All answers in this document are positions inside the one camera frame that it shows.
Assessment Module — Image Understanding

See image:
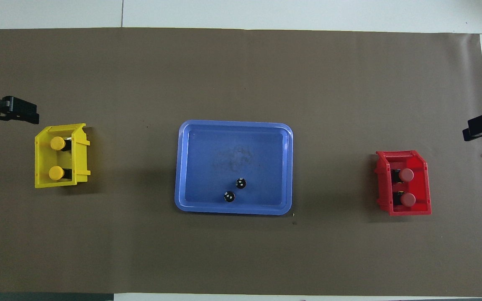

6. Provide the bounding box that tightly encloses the yellow plastic storage bin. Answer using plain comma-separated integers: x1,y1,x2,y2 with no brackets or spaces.
35,123,91,189

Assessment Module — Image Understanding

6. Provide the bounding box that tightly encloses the red plastic storage bin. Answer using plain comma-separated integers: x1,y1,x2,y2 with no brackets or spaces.
375,150,432,216

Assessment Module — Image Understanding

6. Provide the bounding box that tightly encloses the blue plastic tray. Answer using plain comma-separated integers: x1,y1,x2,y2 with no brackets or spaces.
174,120,294,216

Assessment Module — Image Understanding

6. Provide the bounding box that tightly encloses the red push button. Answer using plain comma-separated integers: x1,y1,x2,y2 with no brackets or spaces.
393,192,417,208
392,168,415,183

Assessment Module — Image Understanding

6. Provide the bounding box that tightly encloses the brown paper table mat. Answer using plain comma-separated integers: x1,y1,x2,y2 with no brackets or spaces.
0,28,482,296

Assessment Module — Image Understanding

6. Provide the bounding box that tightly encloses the yellow push button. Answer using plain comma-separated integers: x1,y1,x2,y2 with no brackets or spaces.
49,166,72,181
50,136,72,152

